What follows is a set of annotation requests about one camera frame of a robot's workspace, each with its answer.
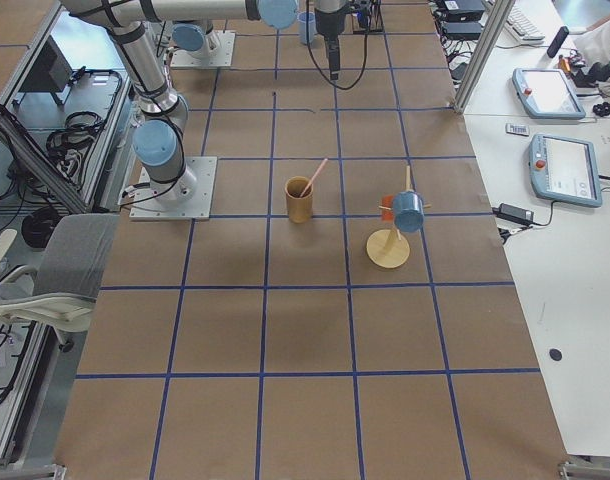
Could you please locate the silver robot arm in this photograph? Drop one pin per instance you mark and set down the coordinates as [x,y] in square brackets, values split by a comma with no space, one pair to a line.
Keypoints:
[158,141]
[276,14]

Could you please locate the dark blue hanging mug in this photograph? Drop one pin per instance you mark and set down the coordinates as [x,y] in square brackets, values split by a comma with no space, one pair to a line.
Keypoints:
[408,211]

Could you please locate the aluminium frame post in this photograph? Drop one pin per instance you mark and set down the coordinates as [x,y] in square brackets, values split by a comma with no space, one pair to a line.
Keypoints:
[487,40]

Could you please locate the black power adapter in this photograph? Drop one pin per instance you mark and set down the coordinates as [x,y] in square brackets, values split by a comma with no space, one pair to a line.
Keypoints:
[515,214]

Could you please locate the teach pendant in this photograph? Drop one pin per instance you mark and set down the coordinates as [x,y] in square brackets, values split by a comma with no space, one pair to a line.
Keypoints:
[547,94]
[564,169]

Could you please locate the grey office chair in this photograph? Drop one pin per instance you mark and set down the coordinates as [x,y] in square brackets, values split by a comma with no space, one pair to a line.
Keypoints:
[61,292]

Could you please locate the pink chopstick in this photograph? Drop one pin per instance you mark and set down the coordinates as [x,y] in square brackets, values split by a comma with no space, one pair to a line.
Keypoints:
[315,177]

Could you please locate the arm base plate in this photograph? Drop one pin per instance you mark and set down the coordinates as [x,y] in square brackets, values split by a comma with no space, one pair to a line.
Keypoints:
[189,198]
[195,49]

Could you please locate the light blue plastic cup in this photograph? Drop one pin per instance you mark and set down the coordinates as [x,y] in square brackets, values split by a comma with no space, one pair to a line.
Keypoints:
[307,27]

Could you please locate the orange hanging mug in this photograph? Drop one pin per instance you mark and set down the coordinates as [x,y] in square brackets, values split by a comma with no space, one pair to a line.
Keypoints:
[386,208]

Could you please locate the teach pendant far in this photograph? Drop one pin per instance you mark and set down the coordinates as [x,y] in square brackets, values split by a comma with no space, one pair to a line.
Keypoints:
[547,94]

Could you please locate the wooden mug tree stand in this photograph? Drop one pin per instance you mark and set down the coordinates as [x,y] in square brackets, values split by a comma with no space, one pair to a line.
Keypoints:
[389,248]

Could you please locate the teach pendant near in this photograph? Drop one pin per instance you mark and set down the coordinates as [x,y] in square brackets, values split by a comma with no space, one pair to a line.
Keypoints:
[564,169]

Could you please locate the bamboo chopstick holder cup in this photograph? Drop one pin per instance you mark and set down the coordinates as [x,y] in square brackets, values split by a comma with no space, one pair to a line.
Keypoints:
[299,199]

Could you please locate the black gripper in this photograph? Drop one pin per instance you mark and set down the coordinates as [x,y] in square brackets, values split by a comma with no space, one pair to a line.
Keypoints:
[329,24]

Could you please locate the white keyboard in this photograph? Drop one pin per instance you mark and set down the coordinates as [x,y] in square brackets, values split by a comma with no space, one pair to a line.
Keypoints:
[522,29]

